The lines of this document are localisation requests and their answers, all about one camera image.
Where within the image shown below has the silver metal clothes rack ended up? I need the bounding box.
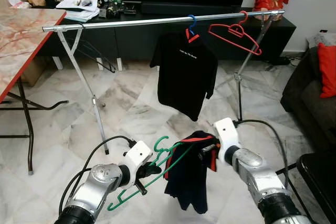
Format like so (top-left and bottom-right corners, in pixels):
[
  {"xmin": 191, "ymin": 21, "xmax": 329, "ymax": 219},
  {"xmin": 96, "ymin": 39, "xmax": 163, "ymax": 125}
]
[{"xmin": 42, "ymin": 10, "xmax": 286, "ymax": 155}]

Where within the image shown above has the navy shirt with red trim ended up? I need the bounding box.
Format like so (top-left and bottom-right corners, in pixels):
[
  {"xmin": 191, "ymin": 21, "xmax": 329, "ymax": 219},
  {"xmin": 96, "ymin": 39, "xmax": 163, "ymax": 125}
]
[{"xmin": 164, "ymin": 131, "xmax": 221, "ymax": 214}]

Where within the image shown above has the black soundbar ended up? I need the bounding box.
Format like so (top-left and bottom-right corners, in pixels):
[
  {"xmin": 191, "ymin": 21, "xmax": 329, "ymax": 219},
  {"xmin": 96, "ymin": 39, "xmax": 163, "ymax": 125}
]
[{"xmin": 141, "ymin": 1, "xmax": 234, "ymax": 16}]

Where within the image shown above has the blue plastic hanger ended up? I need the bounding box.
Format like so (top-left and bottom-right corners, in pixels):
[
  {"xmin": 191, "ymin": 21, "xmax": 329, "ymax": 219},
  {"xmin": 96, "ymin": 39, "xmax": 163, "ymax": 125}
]
[{"xmin": 186, "ymin": 14, "xmax": 199, "ymax": 36}]

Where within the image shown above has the red cushion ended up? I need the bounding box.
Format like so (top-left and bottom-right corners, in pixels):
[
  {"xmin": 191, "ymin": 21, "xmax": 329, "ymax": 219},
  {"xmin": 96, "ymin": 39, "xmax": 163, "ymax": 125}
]
[{"xmin": 318, "ymin": 43, "xmax": 336, "ymax": 99}]

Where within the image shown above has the black t-shirt small white print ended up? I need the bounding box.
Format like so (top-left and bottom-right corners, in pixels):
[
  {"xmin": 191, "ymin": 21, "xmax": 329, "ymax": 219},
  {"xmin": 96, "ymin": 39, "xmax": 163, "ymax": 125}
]
[{"xmin": 150, "ymin": 29, "xmax": 218, "ymax": 121}]

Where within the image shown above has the black metal stool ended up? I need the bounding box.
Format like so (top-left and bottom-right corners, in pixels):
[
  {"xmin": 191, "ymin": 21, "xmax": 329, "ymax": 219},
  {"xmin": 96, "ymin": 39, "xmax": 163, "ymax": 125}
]
[{"xmin": 276, "ymin": 153, "xmax": 336, "ymax": 224}]

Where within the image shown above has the red plastic hanger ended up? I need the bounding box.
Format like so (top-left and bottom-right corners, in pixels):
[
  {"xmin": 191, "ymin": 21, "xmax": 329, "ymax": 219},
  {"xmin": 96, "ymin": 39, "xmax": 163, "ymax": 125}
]
[{"xmin": 208, "ymin": 10, "xmax": 262, "ymax": 56}]

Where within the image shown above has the green plastic hanger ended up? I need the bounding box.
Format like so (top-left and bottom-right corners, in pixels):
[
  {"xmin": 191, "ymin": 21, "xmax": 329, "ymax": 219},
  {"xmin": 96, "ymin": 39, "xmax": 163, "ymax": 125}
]
[{"xmin": 108, "ymin": 136, "xmax": 221, "ymax": 211}]

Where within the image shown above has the black television console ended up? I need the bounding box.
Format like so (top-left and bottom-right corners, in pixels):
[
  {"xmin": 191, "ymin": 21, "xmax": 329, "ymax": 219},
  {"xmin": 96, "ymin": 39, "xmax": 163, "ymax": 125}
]
[{"xmin": 37, "ymin": 4, "xmax": 297, "ymax": 72}]

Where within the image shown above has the stack of white papers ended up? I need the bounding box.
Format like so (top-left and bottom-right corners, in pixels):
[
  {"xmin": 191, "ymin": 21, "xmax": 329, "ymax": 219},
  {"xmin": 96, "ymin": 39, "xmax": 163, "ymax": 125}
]
[{"xmin": 55, "ymin": 0, "xmax": 100, "ymax": 23}]

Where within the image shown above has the marble pattern folding table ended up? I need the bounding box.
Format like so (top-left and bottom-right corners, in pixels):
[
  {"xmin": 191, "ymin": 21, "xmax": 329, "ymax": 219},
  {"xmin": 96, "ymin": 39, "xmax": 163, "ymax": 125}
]
[{"xmin": 0, "ymin": 8, "xmax": 68, "ymax": 175}]

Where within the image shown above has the black wire hanger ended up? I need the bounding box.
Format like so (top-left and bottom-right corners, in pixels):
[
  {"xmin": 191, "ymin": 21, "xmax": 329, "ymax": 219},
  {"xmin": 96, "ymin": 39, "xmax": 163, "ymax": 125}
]
[{"xmin": 79, "ymin": 38, "xmax": 117, "ymax": 73}]

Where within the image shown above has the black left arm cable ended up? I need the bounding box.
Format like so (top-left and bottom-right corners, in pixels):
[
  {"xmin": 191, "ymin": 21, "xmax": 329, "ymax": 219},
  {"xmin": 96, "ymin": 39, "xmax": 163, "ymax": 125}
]
[{"xmin": 59, "ymin": 136, "xmax": 138, "ymax": 214}]

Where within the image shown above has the pink white tissue pack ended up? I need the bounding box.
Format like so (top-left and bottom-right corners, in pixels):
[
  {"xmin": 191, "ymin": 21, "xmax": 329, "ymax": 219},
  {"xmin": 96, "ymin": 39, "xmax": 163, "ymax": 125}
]
[{"xmin": 8, "ymin": 0, "xmax": 31, "ymax": 9}]

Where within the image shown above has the dark brown sofa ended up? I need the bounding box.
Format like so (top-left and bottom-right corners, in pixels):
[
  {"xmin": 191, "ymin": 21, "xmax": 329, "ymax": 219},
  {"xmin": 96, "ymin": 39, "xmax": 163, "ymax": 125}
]
[{"xmin": 281, "ymin": 46, "xmax": 336, "ymax": 151}]

